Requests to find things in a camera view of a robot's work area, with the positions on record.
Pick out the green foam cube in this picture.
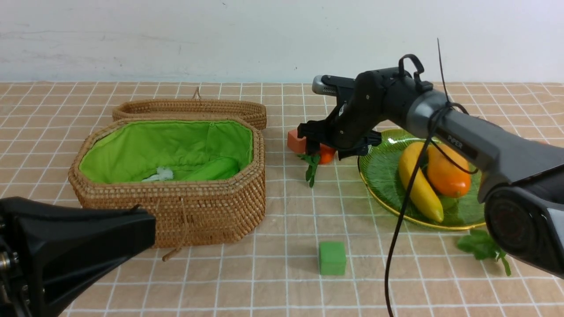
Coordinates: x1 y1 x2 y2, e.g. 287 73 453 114
318 241 347 276

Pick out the orange carrot toy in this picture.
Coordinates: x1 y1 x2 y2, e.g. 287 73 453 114
297 144 336 188

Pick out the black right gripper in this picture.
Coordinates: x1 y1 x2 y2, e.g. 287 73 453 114
297 70 388 160

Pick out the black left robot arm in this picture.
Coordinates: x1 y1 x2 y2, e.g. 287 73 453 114
0 197 156 317

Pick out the beige checkered tablecloth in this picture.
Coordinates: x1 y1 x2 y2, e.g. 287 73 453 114
0 82 563 317

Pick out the yellow banana toy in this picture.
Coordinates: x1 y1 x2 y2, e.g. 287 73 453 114
398 142 445 223

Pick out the orange foam cube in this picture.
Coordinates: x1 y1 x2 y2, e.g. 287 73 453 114
286 128 306 154

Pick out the white radish toy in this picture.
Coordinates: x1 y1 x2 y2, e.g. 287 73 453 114
456 229 512 276

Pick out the orange mango toy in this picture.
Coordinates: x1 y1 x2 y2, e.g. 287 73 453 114
427 143 471 199

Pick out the brown woven wicker basket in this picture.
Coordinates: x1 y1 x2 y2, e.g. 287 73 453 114
68 116 266 249

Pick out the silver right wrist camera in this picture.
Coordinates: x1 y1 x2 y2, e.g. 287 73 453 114
312 75 355 100

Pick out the green glass leaf plate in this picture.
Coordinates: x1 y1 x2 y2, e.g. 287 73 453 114
358 129 486 231

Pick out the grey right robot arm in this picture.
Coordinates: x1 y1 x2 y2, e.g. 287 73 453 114
297 66 564 278

